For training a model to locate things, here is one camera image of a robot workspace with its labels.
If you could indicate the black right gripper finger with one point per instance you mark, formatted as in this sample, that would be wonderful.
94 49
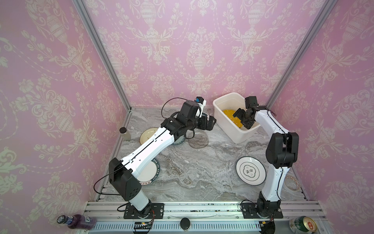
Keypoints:
240 113
248 123

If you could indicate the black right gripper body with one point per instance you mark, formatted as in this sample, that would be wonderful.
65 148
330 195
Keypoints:
242 115

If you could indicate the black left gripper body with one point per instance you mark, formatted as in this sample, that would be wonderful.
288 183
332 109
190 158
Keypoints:
201 122

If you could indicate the yellow dotted scalloped plate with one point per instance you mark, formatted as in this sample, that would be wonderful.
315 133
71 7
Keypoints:
235 120

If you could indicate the white plate black quatrefoil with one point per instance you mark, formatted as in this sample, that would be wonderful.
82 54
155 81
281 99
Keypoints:
251 171

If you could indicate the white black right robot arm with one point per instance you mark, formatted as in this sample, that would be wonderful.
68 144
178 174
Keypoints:
281 152

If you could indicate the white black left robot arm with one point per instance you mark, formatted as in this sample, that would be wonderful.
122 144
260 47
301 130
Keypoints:
124 173

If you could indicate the white plastic bin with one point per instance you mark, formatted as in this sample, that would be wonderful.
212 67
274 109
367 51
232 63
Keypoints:
232 101

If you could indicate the clear glass oval plate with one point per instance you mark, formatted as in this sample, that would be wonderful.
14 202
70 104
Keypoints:
200 140

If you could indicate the teal blue floral plate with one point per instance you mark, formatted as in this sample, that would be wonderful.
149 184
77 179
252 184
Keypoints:
179 140

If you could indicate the cream plate with painted willow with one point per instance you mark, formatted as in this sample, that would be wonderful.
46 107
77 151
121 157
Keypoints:
147 134

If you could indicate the white plate green lettered rim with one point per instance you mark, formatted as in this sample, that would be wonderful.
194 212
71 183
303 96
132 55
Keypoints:
150 173

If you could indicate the glass jar with black lid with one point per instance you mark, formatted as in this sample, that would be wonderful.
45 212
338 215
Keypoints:
125 134

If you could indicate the black round knob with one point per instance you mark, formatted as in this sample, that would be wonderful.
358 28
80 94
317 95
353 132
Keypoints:
185 223

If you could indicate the green beer can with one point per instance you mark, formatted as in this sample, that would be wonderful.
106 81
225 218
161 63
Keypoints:
303 225

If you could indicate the purple drink bottle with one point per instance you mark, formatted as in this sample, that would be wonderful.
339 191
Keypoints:
77 221

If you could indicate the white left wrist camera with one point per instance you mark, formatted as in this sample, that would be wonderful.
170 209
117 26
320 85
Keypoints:
202 103

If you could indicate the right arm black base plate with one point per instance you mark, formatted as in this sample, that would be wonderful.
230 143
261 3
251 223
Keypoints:
268 210

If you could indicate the aluminium rail frame front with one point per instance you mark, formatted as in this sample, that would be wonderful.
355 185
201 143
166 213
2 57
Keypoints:
213 217

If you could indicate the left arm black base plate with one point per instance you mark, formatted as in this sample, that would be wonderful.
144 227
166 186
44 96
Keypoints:
152 210

